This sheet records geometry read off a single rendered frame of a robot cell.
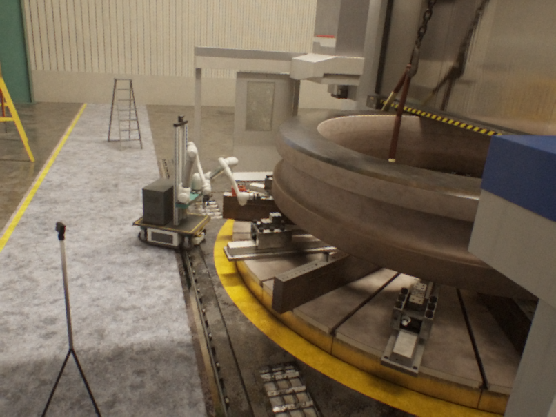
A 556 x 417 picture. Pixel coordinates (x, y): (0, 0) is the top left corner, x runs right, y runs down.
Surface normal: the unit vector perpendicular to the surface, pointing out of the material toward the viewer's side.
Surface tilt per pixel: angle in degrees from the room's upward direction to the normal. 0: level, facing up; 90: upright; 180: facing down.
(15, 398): 0
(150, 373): 0
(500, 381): 0
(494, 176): 90
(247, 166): 90
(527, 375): 90
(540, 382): 90
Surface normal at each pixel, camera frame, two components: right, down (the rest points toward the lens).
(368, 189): -0.66, 0.20
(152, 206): -0.25, 0.30
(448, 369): 0.07, -0.94
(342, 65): 0.27, 0.33
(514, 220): -0.96, 0.03
